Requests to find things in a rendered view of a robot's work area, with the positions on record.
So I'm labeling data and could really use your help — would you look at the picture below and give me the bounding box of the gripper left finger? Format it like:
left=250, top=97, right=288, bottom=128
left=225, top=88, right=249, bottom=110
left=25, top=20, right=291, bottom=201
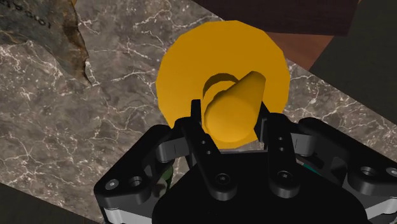
left=94, top=99, right=239, bottom=224

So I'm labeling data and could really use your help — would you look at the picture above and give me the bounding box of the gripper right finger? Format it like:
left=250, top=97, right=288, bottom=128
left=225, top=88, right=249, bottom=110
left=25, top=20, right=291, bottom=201
left=253, top=101, right=397, bottom=224

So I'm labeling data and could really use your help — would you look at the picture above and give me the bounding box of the yellow disc with cone handle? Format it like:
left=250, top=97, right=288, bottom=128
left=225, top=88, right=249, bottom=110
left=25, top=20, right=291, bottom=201
left=156, top=20, right=291, bottom=150

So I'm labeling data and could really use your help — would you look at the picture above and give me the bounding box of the reddish brown wooden furniture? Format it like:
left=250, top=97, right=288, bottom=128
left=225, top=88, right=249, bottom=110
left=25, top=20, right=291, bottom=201
left=190, top=0, right=363, bottom=72

